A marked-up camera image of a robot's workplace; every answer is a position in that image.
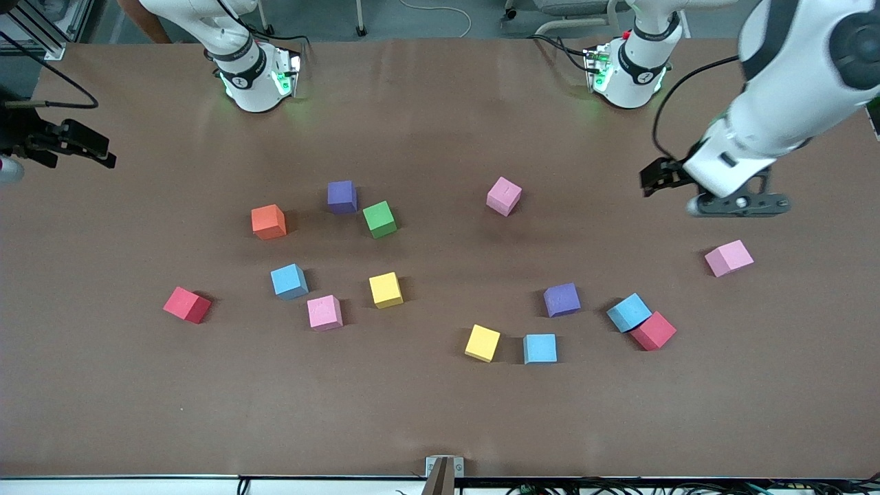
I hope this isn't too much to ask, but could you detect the yellow foam cube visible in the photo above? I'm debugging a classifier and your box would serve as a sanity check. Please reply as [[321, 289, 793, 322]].
[[368, 272, 404, 309], [464, 324, 502, 363]]

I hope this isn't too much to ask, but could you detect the green foam cube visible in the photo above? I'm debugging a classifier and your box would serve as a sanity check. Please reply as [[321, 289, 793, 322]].
[[362, 200, 398, 239]]

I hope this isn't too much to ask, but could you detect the grey chair base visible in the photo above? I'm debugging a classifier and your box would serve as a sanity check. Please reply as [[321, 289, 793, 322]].
[[500, 0, 623, 36]]

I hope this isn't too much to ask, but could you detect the white floor cable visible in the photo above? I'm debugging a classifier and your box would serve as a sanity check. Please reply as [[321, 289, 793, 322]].
[[399, 0, 473, 39]]

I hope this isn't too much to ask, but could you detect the black arm base cable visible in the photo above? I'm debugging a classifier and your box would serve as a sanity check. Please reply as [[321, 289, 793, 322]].
[[528, 33, 593, 72], [241, 26, 311, 54]]

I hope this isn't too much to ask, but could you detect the aluminium frame post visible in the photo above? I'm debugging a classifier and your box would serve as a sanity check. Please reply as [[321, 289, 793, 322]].
[[0, 0, 94, 61]]

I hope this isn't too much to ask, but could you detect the bare person leg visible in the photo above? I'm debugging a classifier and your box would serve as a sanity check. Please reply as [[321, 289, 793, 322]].
[[115, 0, 174, 45]]

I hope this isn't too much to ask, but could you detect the black left arm base cable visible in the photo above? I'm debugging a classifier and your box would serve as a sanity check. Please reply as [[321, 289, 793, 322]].
[[528, 33, 593, 72]]

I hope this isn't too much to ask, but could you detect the pink foam cube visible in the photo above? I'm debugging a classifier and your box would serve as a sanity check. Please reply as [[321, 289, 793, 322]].
[[307, 294, 344, 332], [704, 239, 755, 278], [486, 176, 523, 217]]

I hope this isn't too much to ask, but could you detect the purple foam cube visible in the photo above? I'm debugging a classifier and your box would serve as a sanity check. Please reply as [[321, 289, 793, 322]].
[[543, 282, 582, 318], [327, 180, 359, 215]]

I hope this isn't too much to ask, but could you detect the orange foam cube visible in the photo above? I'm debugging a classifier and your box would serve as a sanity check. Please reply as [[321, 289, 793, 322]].
[[251, 203, 287, 241]]

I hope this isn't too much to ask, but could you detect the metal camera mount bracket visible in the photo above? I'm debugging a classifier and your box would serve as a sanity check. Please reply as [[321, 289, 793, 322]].
[[421, 455, 465, 495]]

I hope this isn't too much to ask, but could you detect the black right arm base cable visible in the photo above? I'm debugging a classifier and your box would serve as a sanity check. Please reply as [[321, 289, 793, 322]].
[[241, 26, 311, 54]]

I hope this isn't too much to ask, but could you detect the white table edge rail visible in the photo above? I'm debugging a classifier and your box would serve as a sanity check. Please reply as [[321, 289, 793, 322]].
[[0, 474, 880, 495]]

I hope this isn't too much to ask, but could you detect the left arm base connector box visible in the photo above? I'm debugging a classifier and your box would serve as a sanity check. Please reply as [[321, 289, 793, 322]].
[[583, 44, 614, 94]]

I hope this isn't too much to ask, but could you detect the blue foam cube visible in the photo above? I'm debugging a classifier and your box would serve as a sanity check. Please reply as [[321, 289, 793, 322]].
[[606, 292, 652, 333], [523, 333, 558, 365], [269, 263, 309, 300]]

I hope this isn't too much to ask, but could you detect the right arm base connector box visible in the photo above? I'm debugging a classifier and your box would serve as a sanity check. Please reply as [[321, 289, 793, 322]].
[[270, 49, 303, 98]]

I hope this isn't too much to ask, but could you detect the red foam cube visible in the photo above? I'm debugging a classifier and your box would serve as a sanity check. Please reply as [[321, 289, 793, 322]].
[[630, 311, 678, 352], [162, 286, 212, 325]]

